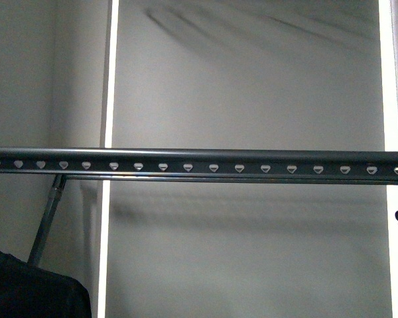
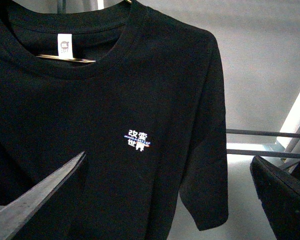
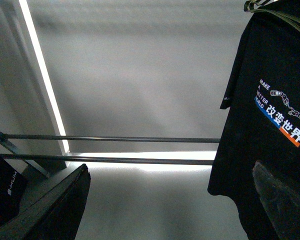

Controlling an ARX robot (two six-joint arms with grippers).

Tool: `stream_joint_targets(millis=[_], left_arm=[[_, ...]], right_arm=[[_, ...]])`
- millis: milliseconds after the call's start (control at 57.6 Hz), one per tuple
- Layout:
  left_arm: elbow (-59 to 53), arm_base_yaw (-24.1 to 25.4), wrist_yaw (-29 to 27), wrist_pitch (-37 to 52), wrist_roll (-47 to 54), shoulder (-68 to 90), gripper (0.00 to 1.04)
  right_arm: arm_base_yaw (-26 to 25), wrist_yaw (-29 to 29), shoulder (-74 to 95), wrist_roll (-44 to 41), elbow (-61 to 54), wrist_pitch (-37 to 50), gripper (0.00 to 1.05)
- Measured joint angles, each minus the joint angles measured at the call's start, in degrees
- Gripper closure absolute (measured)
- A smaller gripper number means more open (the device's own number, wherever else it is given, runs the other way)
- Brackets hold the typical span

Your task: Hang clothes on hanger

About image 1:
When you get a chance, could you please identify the black garment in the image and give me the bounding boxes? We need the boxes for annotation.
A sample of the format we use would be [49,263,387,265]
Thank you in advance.
[0,251,92,317]

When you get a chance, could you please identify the grey diagonal rack leg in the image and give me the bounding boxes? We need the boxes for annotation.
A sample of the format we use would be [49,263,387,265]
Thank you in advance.
[28,174,66,267]

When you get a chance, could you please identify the dark perforated clothes rail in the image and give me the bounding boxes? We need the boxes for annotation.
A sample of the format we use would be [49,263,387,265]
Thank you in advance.
[0,147,398,186]

